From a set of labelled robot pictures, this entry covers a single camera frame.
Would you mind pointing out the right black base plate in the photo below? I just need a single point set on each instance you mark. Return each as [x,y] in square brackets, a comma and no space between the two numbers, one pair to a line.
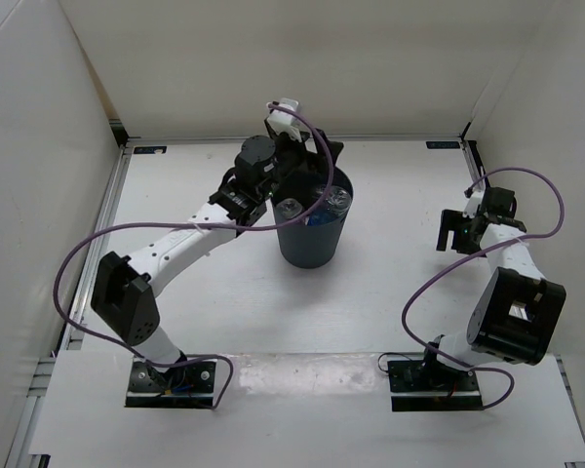
[421,384]

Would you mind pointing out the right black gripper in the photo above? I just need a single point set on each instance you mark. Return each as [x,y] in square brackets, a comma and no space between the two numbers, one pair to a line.
[452,220]

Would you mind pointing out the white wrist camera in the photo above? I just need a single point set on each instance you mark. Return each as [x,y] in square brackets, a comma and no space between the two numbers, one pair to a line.
[474,201]
[286,109]

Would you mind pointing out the clear unlabelled plastic bottle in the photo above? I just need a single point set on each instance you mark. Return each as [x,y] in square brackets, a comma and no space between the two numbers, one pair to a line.
[337,201]

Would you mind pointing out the right blue corner sticker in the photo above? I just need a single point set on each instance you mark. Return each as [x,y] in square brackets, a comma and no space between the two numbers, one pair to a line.
[442,145]

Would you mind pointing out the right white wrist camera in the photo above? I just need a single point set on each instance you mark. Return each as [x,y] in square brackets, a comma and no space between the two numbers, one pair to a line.
[474,201]

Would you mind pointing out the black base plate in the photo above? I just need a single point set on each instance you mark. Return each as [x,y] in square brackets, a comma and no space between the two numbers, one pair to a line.
[193,388]
[421,384]

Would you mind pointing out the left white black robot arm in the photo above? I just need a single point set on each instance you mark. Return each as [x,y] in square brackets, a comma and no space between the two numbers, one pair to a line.
[126,287]

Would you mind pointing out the left aluminium frame rail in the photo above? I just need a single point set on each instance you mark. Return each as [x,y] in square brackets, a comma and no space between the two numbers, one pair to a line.
[69,338]

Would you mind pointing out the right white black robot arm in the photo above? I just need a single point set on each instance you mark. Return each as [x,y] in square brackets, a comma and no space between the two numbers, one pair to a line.
[516,316]

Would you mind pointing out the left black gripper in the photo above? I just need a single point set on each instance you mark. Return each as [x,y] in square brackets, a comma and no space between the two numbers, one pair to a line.
[309,162]

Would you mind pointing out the blue corner sticker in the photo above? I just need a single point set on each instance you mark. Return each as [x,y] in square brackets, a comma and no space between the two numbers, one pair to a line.
[442,145]
[150,150]

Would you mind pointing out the dark grey plastic bin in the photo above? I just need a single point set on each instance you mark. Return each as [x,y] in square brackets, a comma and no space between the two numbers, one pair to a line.
[301,245]

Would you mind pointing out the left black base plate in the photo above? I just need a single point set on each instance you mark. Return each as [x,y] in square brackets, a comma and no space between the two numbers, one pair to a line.
[193,388]

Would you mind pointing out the left blue corner sticker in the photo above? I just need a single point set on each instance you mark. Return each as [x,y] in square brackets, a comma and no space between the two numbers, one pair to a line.
[150,150]

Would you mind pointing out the clear bottle blue label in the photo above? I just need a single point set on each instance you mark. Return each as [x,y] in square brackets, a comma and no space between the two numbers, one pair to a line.
[324,213]

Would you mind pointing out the clear bottle white orange label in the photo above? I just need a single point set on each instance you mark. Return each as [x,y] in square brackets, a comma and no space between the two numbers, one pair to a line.
[289,208]

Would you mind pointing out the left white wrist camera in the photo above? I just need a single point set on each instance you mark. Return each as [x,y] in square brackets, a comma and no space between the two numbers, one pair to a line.
[286,109]

